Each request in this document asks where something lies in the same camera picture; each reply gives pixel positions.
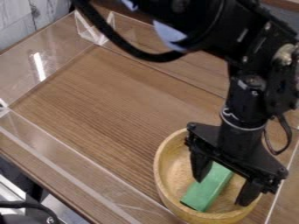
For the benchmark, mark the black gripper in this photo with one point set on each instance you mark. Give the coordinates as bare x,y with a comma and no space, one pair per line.
234,145

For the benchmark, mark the green rectangular block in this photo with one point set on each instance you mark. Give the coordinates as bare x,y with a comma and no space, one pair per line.
202,194

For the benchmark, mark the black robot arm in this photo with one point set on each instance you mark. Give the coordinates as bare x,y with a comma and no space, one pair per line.
241,32

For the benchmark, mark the brown wooden bowl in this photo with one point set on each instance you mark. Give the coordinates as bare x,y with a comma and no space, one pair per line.
173,177

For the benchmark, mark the grey metal frame part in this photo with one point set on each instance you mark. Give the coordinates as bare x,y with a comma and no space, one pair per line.
20,209

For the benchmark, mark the clear acrylic corner bracket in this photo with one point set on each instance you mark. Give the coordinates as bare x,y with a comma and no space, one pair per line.
89,32

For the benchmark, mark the clear acrylic enclosure wall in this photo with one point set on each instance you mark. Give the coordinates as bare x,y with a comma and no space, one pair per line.
86,113

